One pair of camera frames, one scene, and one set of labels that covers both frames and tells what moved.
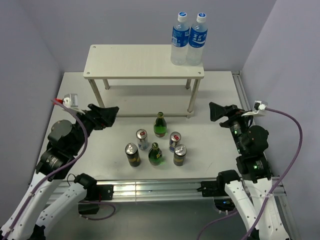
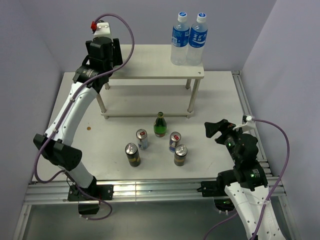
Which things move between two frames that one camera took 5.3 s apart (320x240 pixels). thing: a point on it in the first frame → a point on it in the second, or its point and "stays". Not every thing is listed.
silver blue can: (174, 138) stays
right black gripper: (217, 111) → (211, 128)
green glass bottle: (160, 125) stays
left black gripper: (106, 116) → (116, 56)
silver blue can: (141, 135) stays
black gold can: (180, 151) stays
